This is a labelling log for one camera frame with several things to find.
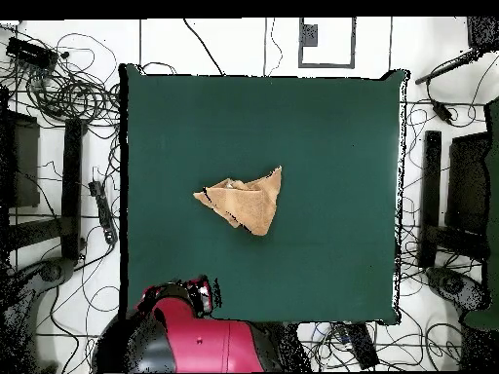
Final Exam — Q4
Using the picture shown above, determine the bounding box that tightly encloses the grey square frame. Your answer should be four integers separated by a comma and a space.
297, 17, 357, 70

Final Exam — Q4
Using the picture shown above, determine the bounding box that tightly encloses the dark flat panel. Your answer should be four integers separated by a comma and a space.
0, 110, 41, 209
445, 131, 492, 235

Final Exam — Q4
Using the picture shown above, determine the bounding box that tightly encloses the long black cable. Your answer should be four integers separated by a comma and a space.
182, 18, 225, 76

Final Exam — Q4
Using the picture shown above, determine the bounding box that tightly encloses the tan terry towel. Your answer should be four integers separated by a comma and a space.
192, 166, 283, 238

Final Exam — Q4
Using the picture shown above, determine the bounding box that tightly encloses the dark green table cloth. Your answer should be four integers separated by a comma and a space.
118, 62, 410, 326

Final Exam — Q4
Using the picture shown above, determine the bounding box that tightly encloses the black electronics box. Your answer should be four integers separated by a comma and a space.
5, 35, 59, 71

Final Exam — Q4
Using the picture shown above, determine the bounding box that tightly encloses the tangle of black cables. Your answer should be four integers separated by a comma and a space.
0, 22, 122, 130
395, 98, 488, 281

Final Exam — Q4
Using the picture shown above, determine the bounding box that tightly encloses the black power strip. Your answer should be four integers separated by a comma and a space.
87, 179, 119, 245
342, 322, 379, 370

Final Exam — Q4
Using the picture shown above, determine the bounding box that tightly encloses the black rod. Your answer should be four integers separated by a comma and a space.
414, 46, 484, 86

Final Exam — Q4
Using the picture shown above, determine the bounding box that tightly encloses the grey rounded base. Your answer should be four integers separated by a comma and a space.
424, 266, 488, 313
0, 256, 75, 374

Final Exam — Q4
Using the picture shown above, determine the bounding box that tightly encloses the black stand bar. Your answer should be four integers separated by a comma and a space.
418, 130, 442, 268
60, 118, 85, 261

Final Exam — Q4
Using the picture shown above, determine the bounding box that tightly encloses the black power adapter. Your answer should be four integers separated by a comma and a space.
430, 99, 455, 126

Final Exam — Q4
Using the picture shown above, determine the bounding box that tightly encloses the black corner box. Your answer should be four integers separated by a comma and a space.
466, 16, 499, 52

